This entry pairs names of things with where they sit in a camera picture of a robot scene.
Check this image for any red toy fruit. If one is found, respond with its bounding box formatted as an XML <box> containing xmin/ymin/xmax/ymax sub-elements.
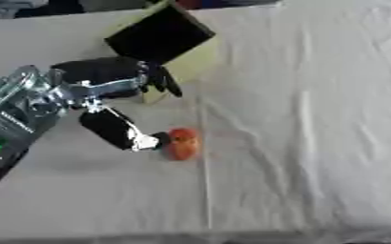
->
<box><xmin>163</xmin><ymin>127</ymin><xmax>202</xmax><ymax>162</ymax></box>

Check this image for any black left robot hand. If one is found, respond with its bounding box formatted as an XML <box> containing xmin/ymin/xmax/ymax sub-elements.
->
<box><xmin>49</xmin><ymin>56</ymin><xmax>184</xmax><ymax>153</ymax></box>

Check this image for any tan cardboard box black inside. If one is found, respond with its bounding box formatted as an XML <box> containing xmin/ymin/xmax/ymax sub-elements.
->
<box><xmin>102</xmin><ymin>0</ymin><xmax>224</xmax><ymax>105</ymax></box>

